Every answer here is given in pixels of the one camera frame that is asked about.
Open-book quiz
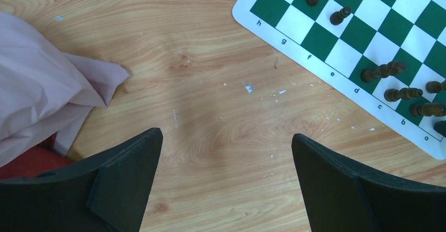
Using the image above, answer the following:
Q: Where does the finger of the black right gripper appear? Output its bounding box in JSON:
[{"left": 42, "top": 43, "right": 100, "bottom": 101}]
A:
[{"left": 433, "top": 120, "right": 446, "bottom": 137}]

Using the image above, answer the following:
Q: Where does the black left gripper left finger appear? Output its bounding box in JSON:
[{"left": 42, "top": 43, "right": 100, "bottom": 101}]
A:
[{"left": 1, "top": 128, "right": 163, "bottom": 231}]

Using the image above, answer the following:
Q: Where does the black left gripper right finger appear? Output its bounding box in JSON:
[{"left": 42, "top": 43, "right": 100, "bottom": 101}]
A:
[{"left": 291, "top": 134, "right": 445, "bottom": 231}]

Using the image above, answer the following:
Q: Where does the dark piece from tin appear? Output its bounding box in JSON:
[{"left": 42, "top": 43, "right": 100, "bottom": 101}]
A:
[{"left": 409, "top": 103, "right": 445, "bottom": 117}]

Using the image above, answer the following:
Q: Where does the dark tall chess piece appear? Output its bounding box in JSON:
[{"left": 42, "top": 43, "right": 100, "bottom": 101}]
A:
[{"left": 360, "top": 60, "right": 406, "bottom": 83}]

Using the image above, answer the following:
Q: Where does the green white chess mat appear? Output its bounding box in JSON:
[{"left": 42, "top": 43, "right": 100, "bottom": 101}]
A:
[{"left": 232, "top": 0, "right": 445, "bottom": 160}]

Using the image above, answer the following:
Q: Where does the red cloth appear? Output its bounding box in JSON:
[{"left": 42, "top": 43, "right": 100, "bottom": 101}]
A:
[{"left": 1, "top": 133, "right": 72, "bottom": 180}]

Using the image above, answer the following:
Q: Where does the pink cloth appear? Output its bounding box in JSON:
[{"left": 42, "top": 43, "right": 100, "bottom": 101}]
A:
[{"left": 1, "top": 12, "right": 129, "bottom": 165}]

